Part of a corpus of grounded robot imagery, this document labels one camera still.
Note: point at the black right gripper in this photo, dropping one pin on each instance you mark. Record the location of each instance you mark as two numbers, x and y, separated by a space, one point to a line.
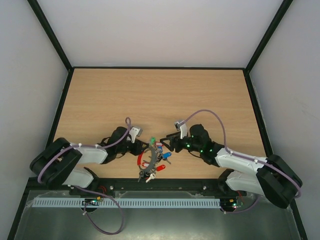
175 143

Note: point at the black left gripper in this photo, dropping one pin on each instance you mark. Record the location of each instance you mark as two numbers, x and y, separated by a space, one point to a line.
137 151

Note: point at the green key tag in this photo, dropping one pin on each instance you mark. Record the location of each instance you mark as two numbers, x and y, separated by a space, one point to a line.
152 141

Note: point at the metal keyring with red handle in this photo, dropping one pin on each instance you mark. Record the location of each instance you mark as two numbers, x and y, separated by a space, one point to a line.
148 163

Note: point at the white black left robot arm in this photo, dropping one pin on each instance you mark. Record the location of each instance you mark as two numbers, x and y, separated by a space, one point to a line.
58 164

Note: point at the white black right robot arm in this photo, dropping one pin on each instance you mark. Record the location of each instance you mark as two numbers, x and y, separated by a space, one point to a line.
270 177

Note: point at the blue key tag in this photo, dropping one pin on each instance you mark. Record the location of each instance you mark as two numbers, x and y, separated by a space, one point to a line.
166 155

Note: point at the red key tag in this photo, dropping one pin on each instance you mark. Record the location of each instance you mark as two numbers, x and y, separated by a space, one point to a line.
160 167

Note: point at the silver key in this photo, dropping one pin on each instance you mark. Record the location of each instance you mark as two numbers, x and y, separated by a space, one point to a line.
151 177

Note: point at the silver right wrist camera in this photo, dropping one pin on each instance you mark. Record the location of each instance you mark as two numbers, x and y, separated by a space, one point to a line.
180 125

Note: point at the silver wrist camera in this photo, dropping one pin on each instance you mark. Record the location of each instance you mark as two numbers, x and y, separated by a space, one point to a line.
180 125
137 131

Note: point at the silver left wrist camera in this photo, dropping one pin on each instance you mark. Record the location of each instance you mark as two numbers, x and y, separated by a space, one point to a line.
137 131

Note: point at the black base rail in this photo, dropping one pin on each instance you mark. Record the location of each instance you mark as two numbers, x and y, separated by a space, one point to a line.
213 187

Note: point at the white slotted cable duct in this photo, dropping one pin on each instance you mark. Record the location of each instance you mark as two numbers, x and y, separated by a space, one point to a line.
127 203

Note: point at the black enclosure frame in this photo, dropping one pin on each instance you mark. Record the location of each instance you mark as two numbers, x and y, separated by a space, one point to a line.
41 17

